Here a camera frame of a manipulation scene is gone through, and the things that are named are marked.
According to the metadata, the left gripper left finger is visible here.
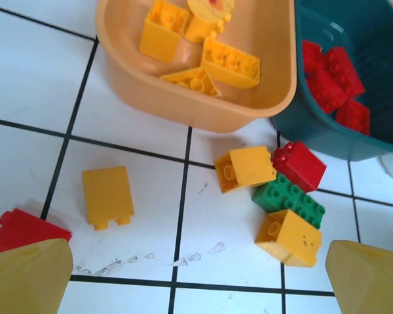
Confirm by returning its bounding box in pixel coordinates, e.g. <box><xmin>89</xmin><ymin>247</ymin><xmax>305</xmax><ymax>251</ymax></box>
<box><xmin>0</xmin><ymin>237</ymin><xmax>75</xmax><ymax>314</ymax></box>

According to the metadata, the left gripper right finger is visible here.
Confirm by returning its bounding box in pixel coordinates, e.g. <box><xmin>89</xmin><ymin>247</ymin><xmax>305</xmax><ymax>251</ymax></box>
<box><xmin>325</xmin><ymin>239</ymin><xmax>393</xmax><ymax>314</ymax></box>

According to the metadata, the red lego brick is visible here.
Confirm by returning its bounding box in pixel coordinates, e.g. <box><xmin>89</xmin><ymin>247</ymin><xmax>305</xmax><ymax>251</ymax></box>
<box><xmin>0</xmin><ymin>208</ymin><xmax>73</xmax><ymax>256</ymax></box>
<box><xmin>334</xmin><ymin>97</ymin><xmax>371</xmax><ymax>137</ymax></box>
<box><xmin>322</xmin><ymin>46</ymin><xmax>366</xmax><ymax>99</ymax></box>
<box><xmin>301</xmin><ymin>39</ymin><xmax>325</xmax><ymax>79</ymax></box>
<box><xmin>306</xmin><ymin>68</ymin><xmax>350</xmax><ymax>114</ymax></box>
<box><xmin>271</xmin><ymin>140</ymin><xmax>328</xmax><ymax>194</ymax></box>

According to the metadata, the green lego brick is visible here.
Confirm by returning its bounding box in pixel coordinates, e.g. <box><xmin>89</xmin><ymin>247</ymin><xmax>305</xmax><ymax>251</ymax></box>
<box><xmin>251</xmin><ymin>173</ymin><xmax>327</xmax><ymax>230</ymax></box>

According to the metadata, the teal plastic container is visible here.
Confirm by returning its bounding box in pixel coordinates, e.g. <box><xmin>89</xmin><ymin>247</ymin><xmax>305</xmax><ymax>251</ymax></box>
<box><xmin>270</xmin><ymin>0</ymin><xmax>393</xmax><ymax>162</ymax></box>

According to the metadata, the orange plastic container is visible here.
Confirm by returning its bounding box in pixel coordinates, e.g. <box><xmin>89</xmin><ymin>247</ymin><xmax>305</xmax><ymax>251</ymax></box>
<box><xmin>94</xmin><ymin>0</ymin><xmax>299</xmax><ymax>134</ymax></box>

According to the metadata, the yellow sloped lego brick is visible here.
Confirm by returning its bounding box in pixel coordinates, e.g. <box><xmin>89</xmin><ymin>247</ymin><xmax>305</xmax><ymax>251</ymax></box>
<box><xmin>159</xmin><ymin>66</ymin><xmax>223</xmax><ymax>98</ymax></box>

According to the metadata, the yellow round face lego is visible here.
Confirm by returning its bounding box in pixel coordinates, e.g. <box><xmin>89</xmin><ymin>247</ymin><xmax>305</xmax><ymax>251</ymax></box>
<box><xmin>185</xmin><ymin>0</ymin><xmax>236</xmax><ymax>43</ymax></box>

